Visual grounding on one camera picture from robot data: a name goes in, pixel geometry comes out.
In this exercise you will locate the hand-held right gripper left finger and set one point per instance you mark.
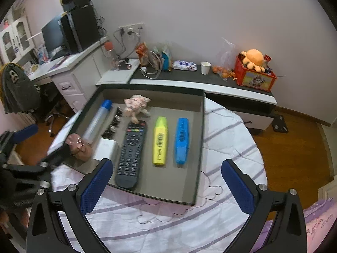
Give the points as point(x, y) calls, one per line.
point(96, 187)

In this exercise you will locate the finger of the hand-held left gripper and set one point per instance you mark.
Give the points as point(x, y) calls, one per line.
point(25, 133)
point(55, 158)

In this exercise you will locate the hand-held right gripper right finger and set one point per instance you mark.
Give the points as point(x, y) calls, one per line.
point(237, 187)

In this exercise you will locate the brown jar with lid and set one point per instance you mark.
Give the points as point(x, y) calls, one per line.
point(79, 147)

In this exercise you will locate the white charger plug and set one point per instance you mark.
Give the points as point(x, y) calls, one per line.
point(105, 149)

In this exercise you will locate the black remote control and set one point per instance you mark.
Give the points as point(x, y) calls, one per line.
point(131, 155)

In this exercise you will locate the clear tube with blue cap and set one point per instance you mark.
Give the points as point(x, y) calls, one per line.
point(97, 122)

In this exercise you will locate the black hair clip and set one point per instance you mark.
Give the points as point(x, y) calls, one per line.
point(114, 123)

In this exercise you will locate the pink box with black rim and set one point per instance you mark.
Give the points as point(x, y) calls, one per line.
point(168, 179)

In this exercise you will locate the blue highlighter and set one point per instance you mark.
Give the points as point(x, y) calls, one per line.
point(182, 139)

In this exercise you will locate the yellow highlighter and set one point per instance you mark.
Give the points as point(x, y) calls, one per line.
point(160, 142)

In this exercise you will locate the pink pig toy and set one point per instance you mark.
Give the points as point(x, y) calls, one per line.
point(134, 105)

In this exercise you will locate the black office chair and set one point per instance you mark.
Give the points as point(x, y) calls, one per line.
point(52, 117)

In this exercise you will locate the grey skull-print garment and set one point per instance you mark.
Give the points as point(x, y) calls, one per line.
point(18, 92)

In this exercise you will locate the white desk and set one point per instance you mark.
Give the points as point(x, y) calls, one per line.
point(76, 81)

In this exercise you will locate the purple mouse pad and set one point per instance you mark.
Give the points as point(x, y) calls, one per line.
point(56, 62)

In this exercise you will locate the blue and white package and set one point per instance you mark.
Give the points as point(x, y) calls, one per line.
point(41, 55)

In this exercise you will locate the purple floral bedding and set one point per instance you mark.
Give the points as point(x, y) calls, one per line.
point(320, 224)

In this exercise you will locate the white glass-door cabinet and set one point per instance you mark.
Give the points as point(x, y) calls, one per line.
point(19, 37)

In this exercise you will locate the black monitor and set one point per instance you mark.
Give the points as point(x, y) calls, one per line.
point(52, 37)

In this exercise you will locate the red toy box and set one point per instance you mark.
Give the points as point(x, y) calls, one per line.
point(255, 80)

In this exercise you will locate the small doll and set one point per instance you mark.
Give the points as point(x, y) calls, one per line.
point(6, 23)

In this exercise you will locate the pile of small oranges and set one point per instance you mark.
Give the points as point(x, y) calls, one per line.
point(223, 73)

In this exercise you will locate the small black device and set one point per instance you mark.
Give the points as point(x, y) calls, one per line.
point(125, 66)

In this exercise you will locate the black computer tower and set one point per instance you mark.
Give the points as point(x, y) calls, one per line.
point(81, 29)

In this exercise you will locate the bottle with orange lid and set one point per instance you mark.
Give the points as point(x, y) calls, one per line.
point(109, 47)

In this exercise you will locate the low white and black cabinet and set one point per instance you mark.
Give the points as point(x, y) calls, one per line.
point(184, 79)

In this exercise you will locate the white paper cup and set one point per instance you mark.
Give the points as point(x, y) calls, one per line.
point(206, 68)

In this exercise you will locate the orange octopus plush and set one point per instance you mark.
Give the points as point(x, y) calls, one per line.
point(254, 56)

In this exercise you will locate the clear plastic bag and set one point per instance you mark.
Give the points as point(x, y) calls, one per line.
point(226, 55)

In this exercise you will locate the wet wipes pack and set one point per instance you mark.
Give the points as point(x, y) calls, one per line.
point(184, 65)

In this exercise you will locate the orange snack bag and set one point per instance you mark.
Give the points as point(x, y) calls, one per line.
point(142, 51)

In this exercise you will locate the clear snack pouch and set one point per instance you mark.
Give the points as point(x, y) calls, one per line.
point(155, 58)

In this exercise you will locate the white wall socket panel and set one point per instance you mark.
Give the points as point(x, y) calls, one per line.
point(131, 28)

